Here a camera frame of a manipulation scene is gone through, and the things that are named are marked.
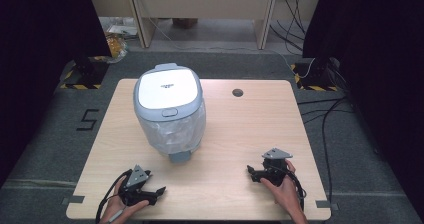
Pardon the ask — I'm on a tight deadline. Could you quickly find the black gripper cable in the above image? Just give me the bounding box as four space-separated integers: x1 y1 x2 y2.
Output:
282 169 307 212
95 168 133 224

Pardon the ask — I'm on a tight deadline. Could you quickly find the person's right hand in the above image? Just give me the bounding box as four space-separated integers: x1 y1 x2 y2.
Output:
260 159 304 216

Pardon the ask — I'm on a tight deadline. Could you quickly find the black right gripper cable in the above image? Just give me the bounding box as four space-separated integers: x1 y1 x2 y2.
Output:
282 169 307 212

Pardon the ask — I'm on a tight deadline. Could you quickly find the thin white cable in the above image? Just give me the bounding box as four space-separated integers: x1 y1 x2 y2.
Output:
146 15 316 80

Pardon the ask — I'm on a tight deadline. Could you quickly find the beige wooden desk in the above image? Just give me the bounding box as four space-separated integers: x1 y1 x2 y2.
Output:
124 0 279 51

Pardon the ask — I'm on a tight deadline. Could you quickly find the yellow plastic bag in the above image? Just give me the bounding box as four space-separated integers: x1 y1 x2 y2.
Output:
103 32 129 64

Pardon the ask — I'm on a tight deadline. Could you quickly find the person's left hand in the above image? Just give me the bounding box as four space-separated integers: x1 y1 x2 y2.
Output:
100 178 150 224

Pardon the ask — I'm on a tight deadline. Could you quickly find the grey tape strip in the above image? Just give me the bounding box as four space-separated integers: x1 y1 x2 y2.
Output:
61 195 86 206
315 199 340 212

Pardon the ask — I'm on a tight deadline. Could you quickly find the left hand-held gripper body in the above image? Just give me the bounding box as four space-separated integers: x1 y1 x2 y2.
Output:
118 164 158 207

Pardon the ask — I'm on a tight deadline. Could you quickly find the translucent plastic trash bag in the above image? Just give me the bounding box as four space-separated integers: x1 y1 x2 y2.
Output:
136 101 207 157

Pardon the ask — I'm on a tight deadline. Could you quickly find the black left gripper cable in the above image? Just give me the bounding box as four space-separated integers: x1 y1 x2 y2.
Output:
95 168 133 224

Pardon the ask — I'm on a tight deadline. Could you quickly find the black stand base striped tape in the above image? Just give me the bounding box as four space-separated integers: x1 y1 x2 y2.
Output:
289 57 342 92
59 57 110 90

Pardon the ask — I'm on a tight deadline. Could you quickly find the long black floor cable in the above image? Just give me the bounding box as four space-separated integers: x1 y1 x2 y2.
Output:
296 96 355 207

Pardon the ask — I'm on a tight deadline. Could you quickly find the black curtain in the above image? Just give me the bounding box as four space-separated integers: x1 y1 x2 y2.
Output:
0 0 112 187
301 0 424 217

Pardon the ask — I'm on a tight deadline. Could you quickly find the white grey pedal trash can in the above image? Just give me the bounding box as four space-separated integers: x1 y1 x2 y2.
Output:
133 62 207 164

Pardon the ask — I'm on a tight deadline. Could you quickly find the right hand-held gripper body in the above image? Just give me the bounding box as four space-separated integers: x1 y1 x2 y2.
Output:
261 147 294 187

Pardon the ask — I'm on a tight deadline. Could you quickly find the black power cable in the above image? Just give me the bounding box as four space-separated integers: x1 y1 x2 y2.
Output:
269 0 307 53

